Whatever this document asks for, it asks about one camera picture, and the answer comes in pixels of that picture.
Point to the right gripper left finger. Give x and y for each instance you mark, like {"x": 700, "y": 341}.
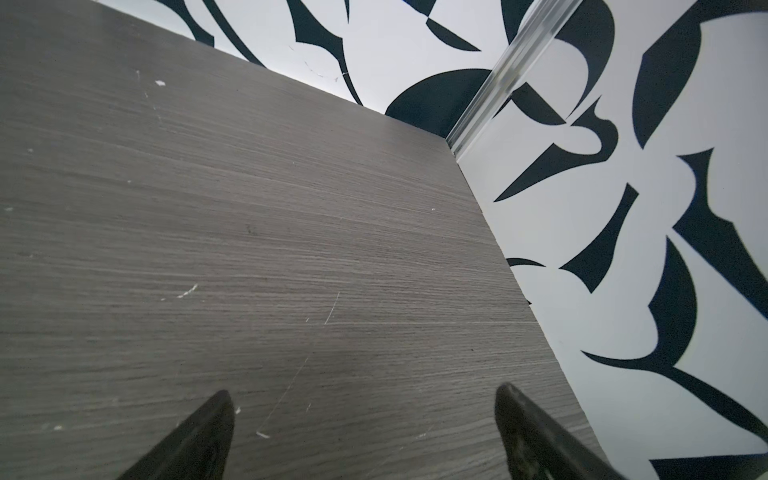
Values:
{"x": 197, "y": 448}

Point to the aluminium frame right post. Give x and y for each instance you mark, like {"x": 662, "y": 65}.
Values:
{"x": 544, "y": 20}

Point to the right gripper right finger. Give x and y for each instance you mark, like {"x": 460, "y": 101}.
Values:
{"x": 537, "y": 447}

